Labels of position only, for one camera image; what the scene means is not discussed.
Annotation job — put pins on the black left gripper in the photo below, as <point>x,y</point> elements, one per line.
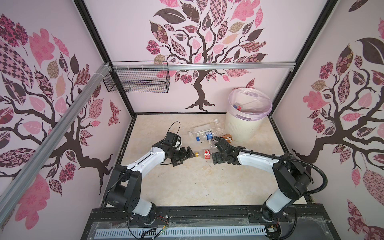
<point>183,155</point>

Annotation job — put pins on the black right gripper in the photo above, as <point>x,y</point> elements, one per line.
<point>218,160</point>

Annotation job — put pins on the red label cola bottle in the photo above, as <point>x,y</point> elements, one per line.
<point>204,154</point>

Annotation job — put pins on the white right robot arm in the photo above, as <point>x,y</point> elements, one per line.
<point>291,175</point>

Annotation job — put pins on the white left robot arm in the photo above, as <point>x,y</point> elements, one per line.
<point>124,187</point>

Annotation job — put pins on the white bin with purple liner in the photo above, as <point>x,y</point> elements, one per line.
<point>242,126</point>

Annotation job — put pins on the crushed orange coffee bottle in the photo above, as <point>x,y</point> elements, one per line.
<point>228,138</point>

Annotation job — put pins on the clear bottle with blue cap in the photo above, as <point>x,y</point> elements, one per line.
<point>205,136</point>

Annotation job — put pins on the clear bottle with white cap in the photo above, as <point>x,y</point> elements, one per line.
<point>220,131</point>

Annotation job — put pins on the flat clear white cap bottle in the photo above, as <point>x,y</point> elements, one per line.
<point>201,129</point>

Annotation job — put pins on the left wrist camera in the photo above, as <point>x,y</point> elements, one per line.
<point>172,140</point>

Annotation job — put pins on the white slotted cable duct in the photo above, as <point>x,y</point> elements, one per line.
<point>178,232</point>

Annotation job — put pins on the black wire mesh basket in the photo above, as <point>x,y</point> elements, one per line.
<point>138,77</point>

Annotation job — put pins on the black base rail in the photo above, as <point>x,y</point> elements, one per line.
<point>296,222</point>

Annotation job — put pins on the aluminium rail on back wall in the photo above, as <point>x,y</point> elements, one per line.
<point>211,66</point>

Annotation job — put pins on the aluminium rail on wall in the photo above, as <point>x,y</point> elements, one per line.
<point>211,66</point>
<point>23,180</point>

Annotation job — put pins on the aluminium rail on left wall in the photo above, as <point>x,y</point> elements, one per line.
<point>23,180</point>

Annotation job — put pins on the black corner frame post left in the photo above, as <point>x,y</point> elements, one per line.
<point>86,16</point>

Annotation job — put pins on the black corner frame post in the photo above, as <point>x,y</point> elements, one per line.
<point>86,16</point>
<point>310,41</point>

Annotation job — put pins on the black corner frame post right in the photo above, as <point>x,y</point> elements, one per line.
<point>310,41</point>

